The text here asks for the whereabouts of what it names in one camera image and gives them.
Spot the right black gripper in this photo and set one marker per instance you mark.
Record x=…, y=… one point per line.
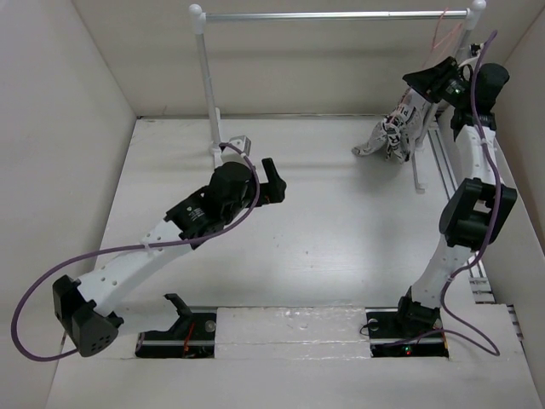
x=430, y=81

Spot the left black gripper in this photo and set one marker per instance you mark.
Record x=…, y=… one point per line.
x=271, y=192

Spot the pink wire hanger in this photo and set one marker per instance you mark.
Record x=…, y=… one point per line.
x=441, y=44

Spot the newspaper print trousers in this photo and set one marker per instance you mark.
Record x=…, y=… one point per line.
x=399, y=130

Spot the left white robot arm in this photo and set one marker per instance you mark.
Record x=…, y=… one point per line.
x=92, y=309

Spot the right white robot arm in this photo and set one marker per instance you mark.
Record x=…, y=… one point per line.
x=475, y=214

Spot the white garment rack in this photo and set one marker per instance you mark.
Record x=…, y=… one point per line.
x=199, y=19

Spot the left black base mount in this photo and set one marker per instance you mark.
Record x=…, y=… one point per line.
x=191, y=336

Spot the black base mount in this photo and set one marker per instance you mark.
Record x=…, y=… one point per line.
x=408, y=330
x=191, y=336

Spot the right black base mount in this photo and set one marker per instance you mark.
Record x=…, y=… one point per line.
x=408, y=330

